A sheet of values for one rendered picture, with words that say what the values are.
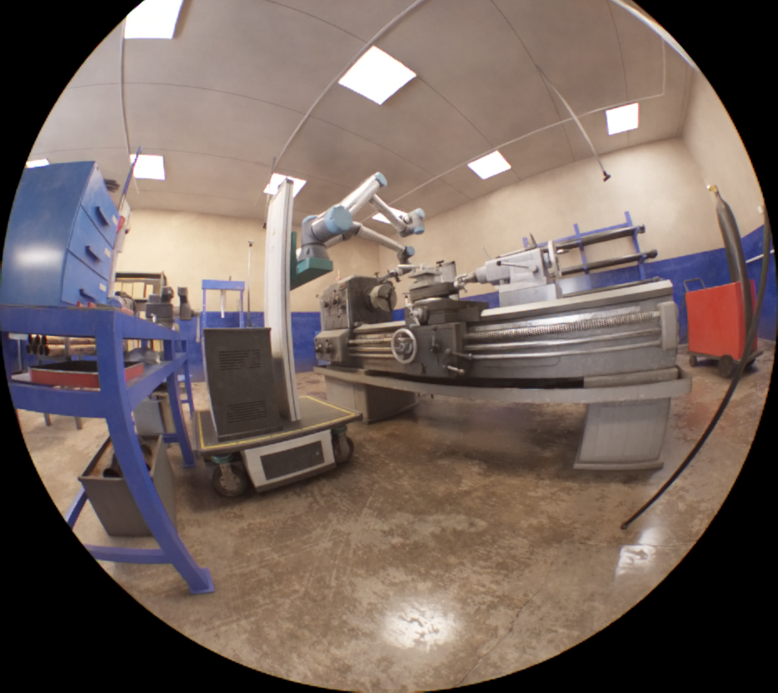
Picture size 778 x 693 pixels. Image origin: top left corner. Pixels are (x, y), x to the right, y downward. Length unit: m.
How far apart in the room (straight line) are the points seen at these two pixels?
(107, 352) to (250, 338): 0.73
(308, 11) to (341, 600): 3.42
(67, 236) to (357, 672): 1.20
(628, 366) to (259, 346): 1.70
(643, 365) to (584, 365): 0.31
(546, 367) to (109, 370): 1.58
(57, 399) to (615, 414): 1.86
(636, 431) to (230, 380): 1.85
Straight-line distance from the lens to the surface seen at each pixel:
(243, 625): 0.93
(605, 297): 1.24
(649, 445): 1.41
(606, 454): 1.40
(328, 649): 0.84
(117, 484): 1.20
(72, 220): 0.82
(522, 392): 1.18
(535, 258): 1.46
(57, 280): 0.78
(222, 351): 1.18
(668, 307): 1.19
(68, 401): 0.77
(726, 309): 2.87
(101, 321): 0.69
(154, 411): 2.07
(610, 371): 1.29
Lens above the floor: 0.79
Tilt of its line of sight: 6 degrees up
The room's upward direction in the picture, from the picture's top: 5 degrees counter-clockwise
